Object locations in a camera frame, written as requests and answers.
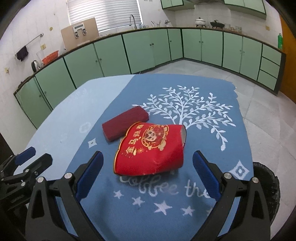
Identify red paper cup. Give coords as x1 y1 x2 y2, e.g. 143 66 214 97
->
113 122 187 176

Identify black trash bin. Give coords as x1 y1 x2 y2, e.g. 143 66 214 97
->
253 162 280 224

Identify green lower kitchen cabinets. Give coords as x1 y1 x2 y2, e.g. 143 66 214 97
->
14 28 286 128

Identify green kitchen cabinets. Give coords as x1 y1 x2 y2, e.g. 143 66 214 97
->
160 0 266 19
14 28 286 128

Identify chrome kitchen faucet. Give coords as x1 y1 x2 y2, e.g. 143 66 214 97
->
129 15 137 30

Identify green upper kitchen cabinets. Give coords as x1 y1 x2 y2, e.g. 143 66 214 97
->
160 0 266 19

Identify dark red sponge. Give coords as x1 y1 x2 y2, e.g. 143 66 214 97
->
102 106 149 142

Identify blue tree-print tablecloth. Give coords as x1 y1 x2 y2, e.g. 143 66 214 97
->
28 74 253 240

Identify steel electric kettle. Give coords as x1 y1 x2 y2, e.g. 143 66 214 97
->
31 60 41 73

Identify dark hanging towel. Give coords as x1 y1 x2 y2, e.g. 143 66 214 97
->
16 46 29 61

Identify orange plastic basin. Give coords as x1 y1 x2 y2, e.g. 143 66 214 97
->
42 51 59 65

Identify cardboard box with print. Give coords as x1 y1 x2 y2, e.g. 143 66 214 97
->
61 18 99 51

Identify green plastic bottle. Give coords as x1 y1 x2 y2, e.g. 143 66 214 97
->
277 33 283 50

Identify black wok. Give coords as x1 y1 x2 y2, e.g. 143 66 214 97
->
210 20 225 29

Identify white cooking pot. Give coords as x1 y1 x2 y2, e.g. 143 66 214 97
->
195 18 206 28

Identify wooden door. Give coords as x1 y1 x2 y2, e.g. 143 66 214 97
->
280 16 296 102

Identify white window blind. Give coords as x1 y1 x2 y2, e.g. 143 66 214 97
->
67 0 142 31

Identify metal towel rail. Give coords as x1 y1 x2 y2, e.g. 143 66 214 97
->
15 33 44 57

